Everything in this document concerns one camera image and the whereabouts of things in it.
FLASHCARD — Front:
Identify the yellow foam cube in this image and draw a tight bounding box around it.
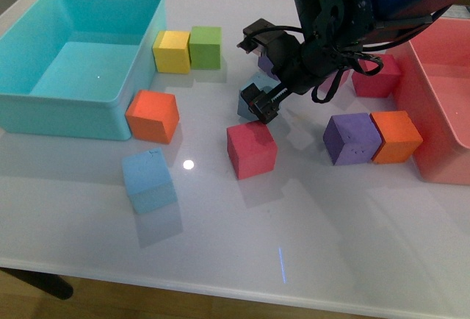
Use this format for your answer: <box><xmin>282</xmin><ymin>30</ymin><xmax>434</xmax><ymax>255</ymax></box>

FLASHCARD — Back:
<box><xmin>152</xmin><ymin>30</ymin><xmax>191</xmax><ymax>74</ymax></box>

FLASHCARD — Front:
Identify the pink foam cube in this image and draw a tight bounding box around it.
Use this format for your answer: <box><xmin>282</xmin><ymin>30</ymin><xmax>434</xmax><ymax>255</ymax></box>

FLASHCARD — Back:
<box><xmin>318</xmin><ymin>70</ymin><xmax>350</xmax><ymax>92</ymax></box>

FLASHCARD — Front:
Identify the orange foam cube right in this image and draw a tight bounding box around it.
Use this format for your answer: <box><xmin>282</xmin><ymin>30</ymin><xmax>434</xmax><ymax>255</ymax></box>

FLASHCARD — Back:
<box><xmin>370</xmin><ymin>110</ymin><xmax>423</xmax><ymax>164</ymax></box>

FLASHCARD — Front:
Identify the red foam cube centre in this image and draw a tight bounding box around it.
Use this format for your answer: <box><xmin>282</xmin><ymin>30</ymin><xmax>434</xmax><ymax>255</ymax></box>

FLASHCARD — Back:
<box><xmin>226</xmin><ymin>121</ymin><xmax>278</xmax><ymax>180</ymax></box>

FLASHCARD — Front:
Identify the black table leg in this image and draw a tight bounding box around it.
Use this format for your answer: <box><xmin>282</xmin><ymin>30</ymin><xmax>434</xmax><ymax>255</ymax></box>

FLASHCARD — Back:
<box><xmin>1</xmin><ymin>268</ymin><xmax>74</xmax><ymax>300</ymax></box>

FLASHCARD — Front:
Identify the red foam cube far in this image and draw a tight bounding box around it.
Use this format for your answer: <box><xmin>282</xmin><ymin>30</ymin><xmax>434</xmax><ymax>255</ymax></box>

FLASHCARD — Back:
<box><xmin>352</xmin><ymin>54</ymin><xmax>402</xmax><ymax>98</ymax></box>

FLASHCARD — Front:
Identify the pink plastic bin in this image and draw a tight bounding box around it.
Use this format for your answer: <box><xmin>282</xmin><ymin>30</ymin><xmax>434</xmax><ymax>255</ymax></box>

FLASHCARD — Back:
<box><xmin>388</xmin><ymin>18</ymin><xmax>469</xmax><ymax>185</ymax></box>

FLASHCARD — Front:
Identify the green foam cube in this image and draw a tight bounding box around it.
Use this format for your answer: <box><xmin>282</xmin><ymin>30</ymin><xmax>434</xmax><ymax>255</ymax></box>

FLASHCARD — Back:
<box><xmin>189</xmin><ymin>26</ymin><xmax>222</xmax><ymax>70</ymax></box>

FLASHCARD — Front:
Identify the orange foam cube near bin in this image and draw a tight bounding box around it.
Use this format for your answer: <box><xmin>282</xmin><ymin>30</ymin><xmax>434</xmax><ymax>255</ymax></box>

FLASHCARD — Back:
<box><xmin>125</xmin><ymin>90</ymin><xmax>179</xmax><ymax>144</ymax></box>

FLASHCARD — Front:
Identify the light blue foam cube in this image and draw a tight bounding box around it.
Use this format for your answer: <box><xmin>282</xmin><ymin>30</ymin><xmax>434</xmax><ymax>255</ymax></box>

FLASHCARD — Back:
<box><xmin>237</xmin><ymin>72</ymin><xmax>279</xmax><ymax>121</ymax></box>
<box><xmin>121</xmin><ymin>148</ymin><xmax>177</xmax><ymax>215</ymax></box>

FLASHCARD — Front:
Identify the purple foam cube near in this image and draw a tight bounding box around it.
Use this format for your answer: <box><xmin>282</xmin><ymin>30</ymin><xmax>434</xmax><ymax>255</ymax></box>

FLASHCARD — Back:
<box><xmin>322</xmin><ymin>112</ymin><xmax>382</xmax><ymax>165</ymax></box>

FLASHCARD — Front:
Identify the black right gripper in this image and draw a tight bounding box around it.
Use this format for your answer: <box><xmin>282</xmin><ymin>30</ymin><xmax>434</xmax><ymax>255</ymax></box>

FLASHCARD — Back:
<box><xmin>237</xmin><ymin>18</ymin><xmax>338</xmax><ymax>124</ymax></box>

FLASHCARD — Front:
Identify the purple foam cube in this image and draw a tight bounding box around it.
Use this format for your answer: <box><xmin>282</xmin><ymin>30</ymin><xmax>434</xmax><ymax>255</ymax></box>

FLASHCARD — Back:
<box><xmin>258</xmin><ymin>56</ymin><xmax>278</xmax><ymax>81</ymax></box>
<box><xmin>322</xmin><ymin>112</ymin><xmax>382</xmax><ymax>165</ymax></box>

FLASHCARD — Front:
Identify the red foam cube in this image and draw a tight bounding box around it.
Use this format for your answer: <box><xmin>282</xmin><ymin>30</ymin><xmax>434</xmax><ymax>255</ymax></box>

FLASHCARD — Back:
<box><xmin>226</xmin><ymin>121</ymin><xmax>278</xmax><ymax>180</ymax></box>
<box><xmin>352</xmin><ymin>54</ymin><xmax>402</xmax><ymax>98</ymax></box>

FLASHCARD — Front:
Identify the teal plastic bin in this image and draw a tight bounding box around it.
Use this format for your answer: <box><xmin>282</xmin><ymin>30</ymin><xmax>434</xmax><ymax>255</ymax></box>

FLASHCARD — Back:
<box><xmin>1</xmin><ymin>0</ymin><xmax>166</xmax><ymax>140</ymax></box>

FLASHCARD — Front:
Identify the purple foam cube far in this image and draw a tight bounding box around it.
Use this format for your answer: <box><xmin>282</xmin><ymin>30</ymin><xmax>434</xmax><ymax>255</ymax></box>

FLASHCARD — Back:
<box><xmin>258</xmin><ymin>56</ymin><xmax>278</xmax><ymax>81</ymax></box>

